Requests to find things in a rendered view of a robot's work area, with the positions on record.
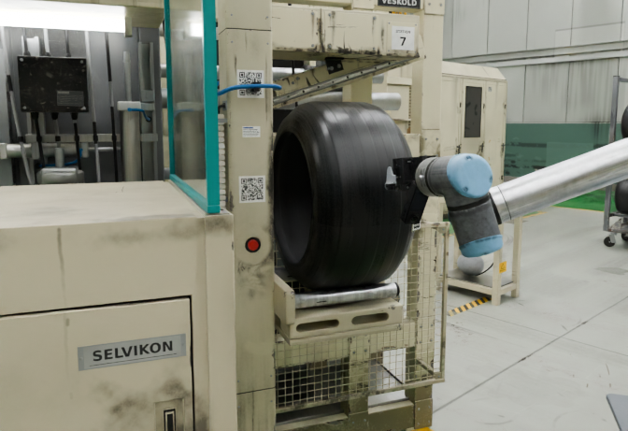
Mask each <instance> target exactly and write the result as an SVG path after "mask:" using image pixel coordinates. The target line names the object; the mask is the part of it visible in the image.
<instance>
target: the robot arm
mask: <svg viewBox="0 0 628 431"><path fill-rule="evenodd" d="M411 158H412V159H411ZM392 164H393V171H392V168H391V167H390V166H389V167H388V169H387V180H386V183H385V189H386V190H397V192H403V191H409V192H408V195H407V200H406V203H405V205H404V208H403V211H402V214H401V217H400V219H401V220H402V221H403V222H404V224H418V223H420V221H421V217H422V214H423V212H424V209H425V206H426V203H427V201H428V198H429V196H431V197H444V199H445V202H446V205H447V208H448V211H449V213H448V215H449V221H450V224H451V225H452V228H453V230H454V233H455V235H456V238H457V241H458V244H459V250H460V251H461V253H462V255H463V256H464V257H468V258H472V257H480V256H483V255H487V254H490V253H493V252H495V251H498V250H500V249H501V248H502V247H503V245H504V243H503V239H502V237H503V236H502V235H501V233H500V229H499V226H498V225H499V224H503V223H504V222H507V221H510V220H512V219H515V218H518V217H520V216H523V215H526V214H528V213H531V212H534V211H537V210H540V209H543V208H546V207H549V206H552V205H555V204H558V203H560V202H563V201H565V200H568V199H571V198H574V197H576V196H579V195H582V194H586V193H589V192H591V191H594V190H597V189H600V188H603V187H606V186H608V185H610V184H613V183H616V182H619V181H622V180H626V179H628V137H627V138H625V139H623V140H620V141H617V142H614V143H612V144H609V145H606V146H604V147H602V148H599V149H596V150H594V151H589V152H587V153H584V154H581V155H579V156H577V157H574V158H571V159H569V160H566V161H563V162H560V163H559V164H556V165H552V166H549V167H546V168H543V169H541V170H538V171H536V172H533V173H531V174H528V175H525V176H523V177H520V178H517V179H514V180H511V181H508V182H506V183H503V184H500V185H497V186H495V187H492V169H491V167H490V165H489V164H488V163H487V161H486V160H485V159H483V158H482V157H481V156H479V155H476V154H468V153H459V154H456V155H451V156H442V157H435V155H428V156H427V155H426V156H420V157H404V158H396V159H392ZM491 187H492V188H491Z"/></svg>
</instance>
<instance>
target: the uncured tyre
mask: <svg viewBox="0 0 628 431"><path fill-rule="evenodd" d="M404 157H412V154H411V151H410V148H409V146H408V144H407V140H406V138H405V136H404V134H403V133H402V131H401V130H400V128H399V127H398V126H397V124H396V123H395V122H394V121H393V119H392V118H391V117H390V116H389V114H388V113H387V112H386V111H384V110H383V109H382V108H380V107H377V106H375V105H372V104H368V103H365V102H326V101H311V102H307V103H305V104H301V105H299V106H297V107H296V108H295V109H294V110H293V111H292V112H291V113H290V114H289V115H288V116H287V117H286V118H285V119H284V120H283V121H282V123H281V124H280V126H279V128H278V131H277V134H276V137H275V141H274V146H273V169H274V207H273V212H274V234H275V239H276V242H277V246H278V252H279V255H280V258H281V260H282V263H283V264H284V266H285V268H286V269H287V271H288V272H289V274H290V275H291V276H292V277H293V278H295V279H296V280H297V281H298V282H300V283H301V284H302V285H303V286H304V287H306V288H308V289H310V290H316V291H319V290H328V289H336V288H345V287H353V286H361V285H369V284H378V283H380V282H382V281H384V280H386V279H388V278H389V277H390V276H391V275H392V274H393V273H394V272H395V271H396V269H397V268H398V267H399V266H400V264H401V263H402V261H403V260H404V258H405V257H406V255H407V252H408V250H409V248H410V245H411V242H412V239H413V237H414V233H415V231H414V232H411V227H412V224H404V222H403V221H402V220H401V219H400V217H401V214H402V211H403V208H404V205H405V203H406V200H407V195H408V192H409V191H403V192H397V190H386V189H385V183H386V180H387V169H388V167H389V166H390V167H391V168H392V172H393V159H396V158H404Z"/></svg>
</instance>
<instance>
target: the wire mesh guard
mask: <svg viewBox="0 0 628 431"><path fill-rule="evenodd" d="M443 226H446V233H445V234H444V236H443V238H444V244H437V240H436V251H433V252H436V259H431V249H430V252H423V253H430V259H429V260H430V266H424V261H426V260H424V257H423V260H419V261H423V274H421V275H423V281H418V276H419V275H418V268H422V267H418V265H417V267H416V268H417V275H412V276H417V289H413V290H417V293H418V290H419V289H418V282H423V285H424V275H427V274H424V268H425V267H430V273H429V274H430V275H431V274H435V287H430V282H429V294H428V295H429V301H428V302H429V308H430V302H434V301H430V288H435V294H433V295H438V294H437V293H436V281H437V279H436V272H435V273H431V260H436V263H437V253H438V252H440V251H437V245H444V247H443V258H438V259H443V272H438V273H443V277H442V286H437V287H442V293H441V294H442V307H439V308H441V313H440V314H441V327H438V328H441V334H439V335H441V337H440V354H437V355H440V361H437V362H440V367H438V368H439V372H441V379H439V380H435V379H434V376H435V375H434V369H436V368H434V366H433V368H432V370H433V378H432V379H430V380H425V381H422V380H420V381H415V380H416V379H415V377H414V379H412V380H414V382H410V383H405V384H403V375H405V374H403V361H407V360H403V358H402V361H397V362H402V367H399V368H402V374H401V375H402V384H400V385H396V376H400V375H396V369H398V368H396V366H395V368H394V369H395V382H392V383H395V385H394V386H390V377H394V376H390V371H389V377H385V378H389V383H387V384H389V387H384V388H383V385H386V384H383V379H384V378H383V374H382V378H380V379H382V384H381V385H382V388H379V389H377V386H380V385H377V380H378V379H377V372H372V373H376V378H375V379H374V380H376V386H371V387H376V389H375V390H370V381H372V380H370V374H371V373H370V368H369V373H366V374H369V387H366V388H369V391H364V389H365V388H364V375H365V374H364V367H368V366H364V361H365V360H364V355H363V360H361V361H363V367H358V368H362V369H363V374H361V375H363V381H358V382H362V383H363V388H361V389H363V391H362V392H359V393H357V390H360V389H357V383H358V382H357V376H360V375H357V362H360V361H357V354H361V353H357V348H358V347H357V340H360V339H357V337H356V339H355V340H356V347H353V348H356V354H352V355H356V361H355V362H356V368H353V369H356V375H355V376H356V382H354V383H356V393H354V394H348V395H343V393H345V392H343V385H347V384H343V379H344V378H343V371H346V370H343V364H348V363H343V357H344V356H343V355H342V356H339V357H342V364H338V365H342V370H341V371H342V378H340V379H342V385H337V386H342V392H340V393H342V395H340V396H336V394H339V393H337V392H336V380H338V379H337V378H336V372H340V371H336V358H338V357H336V351H340V350H337V349H336V343H341V342H336V340H335V343H330V344H335V357H334V358H335V365H332V366H335V379H334V380H335V386H332V387H335V396H334V397H329V388H332V387H329V381H333V380H329V359H333V358H329V352H333V351H329V349H328V358H327V359H328V373H324V374H328V387H327V388H328V398H324V399H322V397H323V396H324V395H322V389H326V388H322V375H324V374H322V368H323V367H325V366H322V360H326V359H322V353H323V351H322V342H321V345H318V346H321V352H317V353H321V374H319V375H321V381H318V382H321V395H320V396H321V399H319V400H315V397H320V396H315V391H316V390H320V389H316V390H315V383H316V382H315V376H319V375H315V368H319V367H315V354H316V353H315V347H317V346H315V343H314V346H311V347H314V353H311V354H314V361H309V362H314V368H309V369H314V375H313V376H314V382H312V383H314V390H311V391H314V397H310V398H314V401H308V402H304V403H298V404H294V403H293V401H289V402H292V403H293V404H292V405H288V406H286V403H289V402H286V388H290V387H286V381H290V380H286V374H285V373H280V374H285V388H278V389H276V390H279V389H285V402H284V403H285V406H283V407H279V406H278V407H277V408H276V414H278V413H282V412H287V411H292V410H298V409H306V408H312V407H317V406H321V405H327V404H332V403H336V402H341V401H347V400H352V399H356V398H362V397H367V396H371V395H381V394H386V393H390V392H396V391H401V390H406V389H411V388H416V387H421V386H426V385H431V384H436V383H440V382H445V357H446V328H447V299H448V271H449V242H450V222H439V223H422V224H421V228H424V238H419V230H418V246H416V247H418V253H413V254H418V256H419V254H420V253H419V247H424V249H425V239H428V238H425V228H431V237H430V239H431V242H432V238H439V237H432V227H437V233H438V227H443ZM419 239H424V246H419ZM407 269H410V276H405V273H404V283H401V284H404V291H400V292H404V297H402V298H404V305H403V306H405V298H408V297H405V284H407V283H405V277H410V282H409V283H410V290H406V291H410V301H411V297H416V296H411V291H412V290H411V283H415V282H411V269H414V268H407ZM418 296H422V302H421V303H422V309H417V304H420V303H417V302H416V303H414V304H416V310H409V318H407V319H409V332H406V333H409V340H411V339H413V338H410V326H411V325H415V324H410V319H412V318H410V312H411V311H416V317H413V318H416V331H412V332H417V324H420V323H417V318H419V317H417V310H422V316H420V317H422V319H423V317H425V316H423V303H426V302H423V293H422V295H418ZM404 326H408V325H404V315H403V333H399V334H403V339H402V340H403V347H398V348H403V349H404V340H406V339H404ZM278 337H281V336H278V331H277V336H276V337H275V338H277V344H275V345H277V351H276V353H277V359H275V360H277V365H278V360H279V359H285V358H279V359H278ZM374 338H377V344H371V335H370V345H365V346H370V353H371V345H377V350H376V351H375V352H377V358H372V359H377V360H378V358H382V357H378V352H379V351H378V344H382V343H378V338H379V337H378V334H377V336H376V337H374ZM351 341H354V340H349V342H351ZM285 343H287V342H285V339H284V343H279V344H284V351H280V352H284V353H285ZM305 348H310V347H308V346H306V347H305ZM347 349H352V348H351V347H349V348H347ZM407 353H408V366H405V367H408V373H406V374H408V381H411V380H410V379H409V374H410V373H409V367H410V365H409V360H413V359H409V354H410V353H411V352H409V350H408V352H407ZM305 355H306V356H308V355H309V354H305ZM345 356H349V357H350V355H345ZM309 362H308V361H306V362H304V363H309ZM349 363H354V362H351V361H349ZM421 365H425V364H422V363H421ZM303 370H306V371H308V369H303ZM303 370H297V371H303ZM347 370H349V371H351V369H347ZM422 371H426V370H421V371H416V372H420V373H421V372H422ZM313 376H308V375H307V376H306V377H303V378H307V377H313ZM355 376H351V375H350V376H349V377H345V378H350V377H355ZM418 379H421V377H420V378H418ZM292 380H296V379H294V378H292ZM276 382H277V383H279V381H276ZM308 384H311V383H307V384H302V385H306V386H307V385H308ZM291 387H292V388H293V387H295V386H291ZM306 392H310V391H308V390H306ZM290 395H294V393H292V394H290ZM330 395H334V394H330ZM276 397H277V398H278V396H276ZM305 399H306V400H308V399H309V398H305ZM278 404H283V403H279V402H278V403H277V404H276V405H278Z"/></svg>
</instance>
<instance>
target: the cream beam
mask: <svg viewBox="0 0 628 431"><path fill-rule="evenodd" d="M419 23H420V16H415V15H403V14H391V13H378V12H366V11H354V10H342V9H330V8H317V7H294V6H282V5H272V31H271V32H272V59H278V60H300V61H323V62H325V60H324V59H325V58H326V57H344V59H346V60H367V61H390V62H401V61H403V60H407V59H412V58H416V57H419ZM392 26H405V27H415V32H414V50H392Z"/></svg>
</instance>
